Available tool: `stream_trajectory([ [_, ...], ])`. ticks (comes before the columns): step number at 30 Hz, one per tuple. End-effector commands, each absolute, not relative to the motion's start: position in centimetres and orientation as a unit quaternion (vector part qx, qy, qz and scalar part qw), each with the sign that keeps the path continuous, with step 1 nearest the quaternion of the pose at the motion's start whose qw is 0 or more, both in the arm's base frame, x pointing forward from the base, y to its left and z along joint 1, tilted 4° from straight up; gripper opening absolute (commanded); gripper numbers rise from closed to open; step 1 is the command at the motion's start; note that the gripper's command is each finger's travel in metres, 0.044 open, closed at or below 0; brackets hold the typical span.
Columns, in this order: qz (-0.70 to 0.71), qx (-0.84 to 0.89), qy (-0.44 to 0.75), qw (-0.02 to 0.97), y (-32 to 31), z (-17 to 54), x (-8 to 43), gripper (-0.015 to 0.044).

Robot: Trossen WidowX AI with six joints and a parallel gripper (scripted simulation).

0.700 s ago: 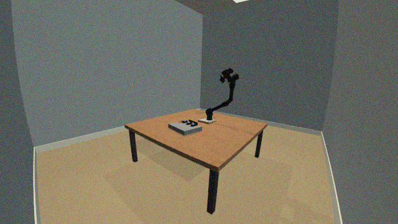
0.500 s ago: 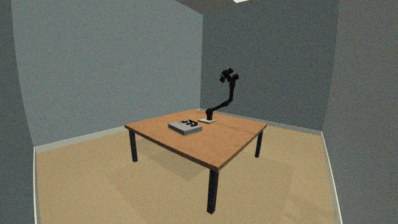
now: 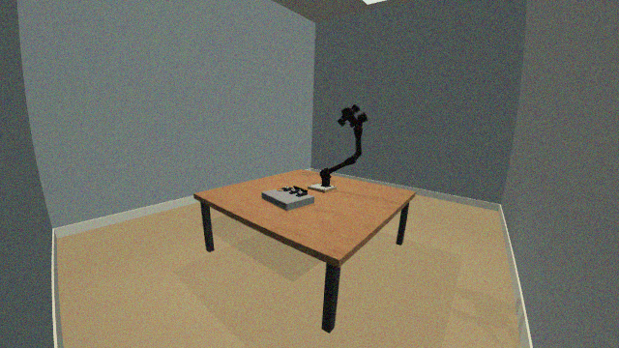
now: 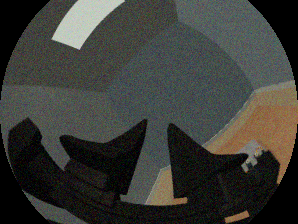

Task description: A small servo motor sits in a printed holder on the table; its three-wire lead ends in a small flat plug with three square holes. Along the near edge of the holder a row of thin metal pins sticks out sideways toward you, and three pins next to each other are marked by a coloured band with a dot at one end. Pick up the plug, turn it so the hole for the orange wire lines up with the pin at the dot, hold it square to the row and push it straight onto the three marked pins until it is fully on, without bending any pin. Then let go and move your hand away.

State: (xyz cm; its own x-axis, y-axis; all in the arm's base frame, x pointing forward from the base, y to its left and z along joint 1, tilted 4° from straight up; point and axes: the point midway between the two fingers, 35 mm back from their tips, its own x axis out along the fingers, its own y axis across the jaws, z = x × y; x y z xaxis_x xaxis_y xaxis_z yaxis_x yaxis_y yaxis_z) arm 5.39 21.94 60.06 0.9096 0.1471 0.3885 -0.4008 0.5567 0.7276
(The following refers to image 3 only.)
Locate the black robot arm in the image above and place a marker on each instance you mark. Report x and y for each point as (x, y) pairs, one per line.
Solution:
(325, 173)

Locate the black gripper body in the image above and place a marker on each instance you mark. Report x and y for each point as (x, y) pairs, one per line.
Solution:
(351, 117)

